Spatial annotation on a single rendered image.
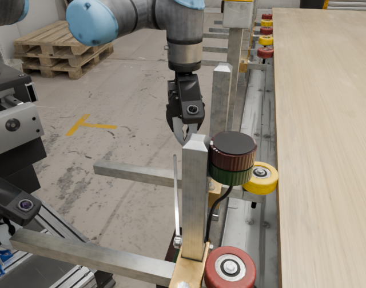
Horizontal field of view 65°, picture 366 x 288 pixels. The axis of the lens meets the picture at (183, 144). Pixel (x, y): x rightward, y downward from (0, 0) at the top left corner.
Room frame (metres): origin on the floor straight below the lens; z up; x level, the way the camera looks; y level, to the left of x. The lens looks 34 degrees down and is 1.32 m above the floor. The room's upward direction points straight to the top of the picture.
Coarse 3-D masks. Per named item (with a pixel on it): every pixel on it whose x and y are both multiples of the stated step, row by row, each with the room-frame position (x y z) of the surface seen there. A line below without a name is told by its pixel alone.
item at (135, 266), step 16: (16, 240) 0.35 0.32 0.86; (32, 240) 0.35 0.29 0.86; (48, 240) 0.35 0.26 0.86; (64, 240) 0.35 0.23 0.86; (48, 256) 0.33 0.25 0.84; (64, 256) 0.32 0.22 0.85; (80, 256) 0.32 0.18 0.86; (96, 256) 0.32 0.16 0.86; (112, 256) 0.32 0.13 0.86; (128, 256) 0.32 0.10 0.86; (144, 256) 0.32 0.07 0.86; (112, 272) 0.30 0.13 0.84; (128, 272) 0.29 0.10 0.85; (144, 272) 0.29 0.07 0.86; (160, 272) 0.29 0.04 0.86
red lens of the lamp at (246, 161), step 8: (256, 144) 0.31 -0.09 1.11; (216, 152) 0.29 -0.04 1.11; (216, 160) 0.29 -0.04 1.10; (224, 160) 0.28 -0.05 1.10; (232, 160) 0.28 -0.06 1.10; (240, 160) 0.28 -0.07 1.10; (248, 160) 0.28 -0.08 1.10; (224, 168) 0.28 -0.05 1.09; (232, 168) 0.28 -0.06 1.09; (240, 168) 0.28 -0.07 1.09
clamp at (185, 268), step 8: (208, 248) 0.33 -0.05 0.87; (176, 264) 0.29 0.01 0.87; (184, 264) 0.29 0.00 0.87; (192, 264) 0.29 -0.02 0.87; (200, 264) 0.29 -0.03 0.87; (176, 272) 0.28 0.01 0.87; (184, 272) 0.28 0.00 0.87; (192, 272) 0.28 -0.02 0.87; (200, 272) 0.28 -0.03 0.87; (176, 280) 0.27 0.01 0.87; (184, 280) 0.27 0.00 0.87; (192, 280) 0.27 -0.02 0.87; (200, 280) 0.27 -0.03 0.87
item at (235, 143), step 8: (216, 136) 0.32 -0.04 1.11; (224, 136) 0.32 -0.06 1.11; (232, 136) 0.32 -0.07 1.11; (240, 136) 0.32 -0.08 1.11; (248, 136) 0.32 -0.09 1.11; (216, 144) 0.30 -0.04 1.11; (224, 144) 0.30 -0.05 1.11; (232, 144) 0.30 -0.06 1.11; (240, 144) 0.30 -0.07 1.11; (248, 144) 0.30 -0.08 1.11; (224, 152) 0.29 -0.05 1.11; (232, 152) 0.29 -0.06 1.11; (240, 152) 0.29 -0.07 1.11; (248, 152) 0.29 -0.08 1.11; (248, 168) 0.29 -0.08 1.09; (208, 176) 0.30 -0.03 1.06; (208, 184) 0.30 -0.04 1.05; (216, 200) 0.32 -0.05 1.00; (208, 224) 0.32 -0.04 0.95; (208, 232) 0.32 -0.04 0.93; (208, 240) 0.32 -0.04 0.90
